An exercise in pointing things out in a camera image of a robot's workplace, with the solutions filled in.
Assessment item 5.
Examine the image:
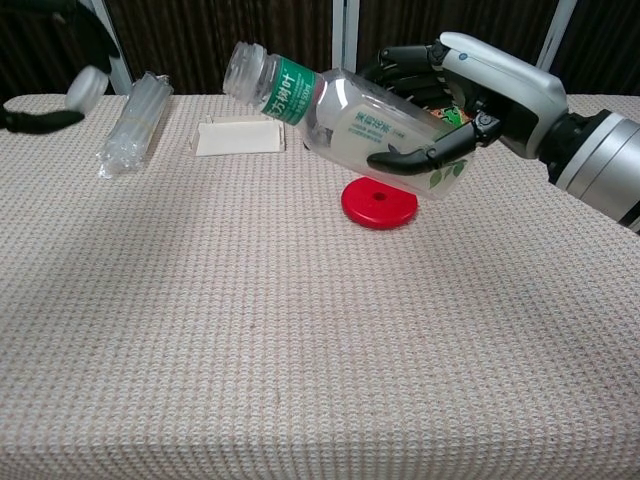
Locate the clear plastic water bottle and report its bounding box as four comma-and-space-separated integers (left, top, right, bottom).
222, 40, 476, 202

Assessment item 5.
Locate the white bottle cap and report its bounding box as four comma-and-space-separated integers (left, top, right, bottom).
64, 65, 110, 112

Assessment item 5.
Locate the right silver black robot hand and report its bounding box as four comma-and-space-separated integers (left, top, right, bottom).
357, 32, 570, 175

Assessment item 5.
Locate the clear plastic tube bundle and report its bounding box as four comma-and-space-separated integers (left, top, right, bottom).
97, 71, 175, 179

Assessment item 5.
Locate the white plastic tray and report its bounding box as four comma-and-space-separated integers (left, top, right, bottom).
188, 114, 288, 158

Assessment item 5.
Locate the grey partition frame post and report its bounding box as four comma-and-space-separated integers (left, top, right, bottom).
79, 0, 134, 97
535, 0, 579, 74
331, 0, 361, 74

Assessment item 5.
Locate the beige woven tablecloth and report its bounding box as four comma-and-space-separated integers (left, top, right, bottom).
0, 93, 640, 480

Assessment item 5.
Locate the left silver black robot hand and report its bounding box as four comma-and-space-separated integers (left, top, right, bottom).
0, 0, 122, 135

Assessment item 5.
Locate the dark brown partition panel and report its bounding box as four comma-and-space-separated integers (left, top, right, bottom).
0, 0, 114, 104
103, 0, 334, 96
355, 0, 557, 81
557, 0, 640, 97

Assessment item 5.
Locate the green snack bag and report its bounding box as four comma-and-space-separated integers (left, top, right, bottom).
432, 102, 476, 129

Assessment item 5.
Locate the red plastic disc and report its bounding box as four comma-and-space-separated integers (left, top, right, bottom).
340, 177, 419, 230

